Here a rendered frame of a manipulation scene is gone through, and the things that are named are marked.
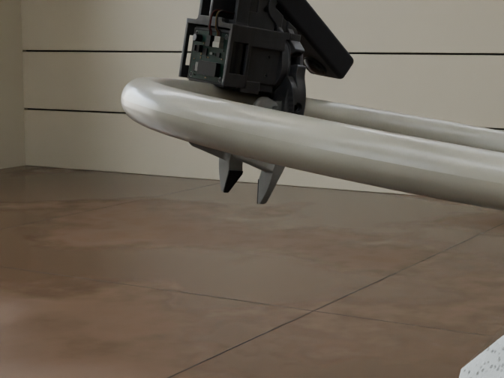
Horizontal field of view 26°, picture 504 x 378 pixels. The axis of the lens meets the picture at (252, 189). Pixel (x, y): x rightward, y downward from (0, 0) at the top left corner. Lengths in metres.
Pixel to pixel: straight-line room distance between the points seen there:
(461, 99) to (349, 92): 0.84
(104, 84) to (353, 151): 8.57
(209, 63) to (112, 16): 8.14
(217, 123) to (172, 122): 0.04
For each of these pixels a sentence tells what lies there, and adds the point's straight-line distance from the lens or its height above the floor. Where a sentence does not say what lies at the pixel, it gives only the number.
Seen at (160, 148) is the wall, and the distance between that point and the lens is 8.83.
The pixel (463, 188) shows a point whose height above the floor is 1.02.
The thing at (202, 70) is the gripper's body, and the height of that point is 1.07.
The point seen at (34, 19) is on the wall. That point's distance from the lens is 9.59.
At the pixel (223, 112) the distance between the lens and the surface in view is 0.62.
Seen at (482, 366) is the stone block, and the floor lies 0.78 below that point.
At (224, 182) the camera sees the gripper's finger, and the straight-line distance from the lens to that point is 1.00.
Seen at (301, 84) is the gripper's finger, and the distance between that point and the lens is 0.94.
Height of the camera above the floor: 1.10
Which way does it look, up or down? 8 degrees down
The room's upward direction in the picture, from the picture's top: straight up
